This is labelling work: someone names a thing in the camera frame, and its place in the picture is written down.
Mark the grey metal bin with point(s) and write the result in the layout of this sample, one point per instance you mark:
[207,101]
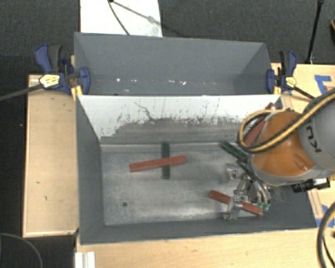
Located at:
[156,200]

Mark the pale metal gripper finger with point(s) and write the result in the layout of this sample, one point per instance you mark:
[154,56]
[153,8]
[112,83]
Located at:
[232,171]
[232,208]

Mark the red-brown flat block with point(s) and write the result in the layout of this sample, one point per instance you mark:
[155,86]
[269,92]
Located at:
[219,197]
[153,164]
[256,133]

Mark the black cylinder on white bracket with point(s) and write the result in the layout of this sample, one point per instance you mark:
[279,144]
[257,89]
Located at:
[303,187]

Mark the pale wood board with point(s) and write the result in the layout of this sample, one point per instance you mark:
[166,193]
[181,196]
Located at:
[50,155]

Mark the dark green flat block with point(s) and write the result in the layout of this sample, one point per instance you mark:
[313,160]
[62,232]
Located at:
[165,149]
[234,149]

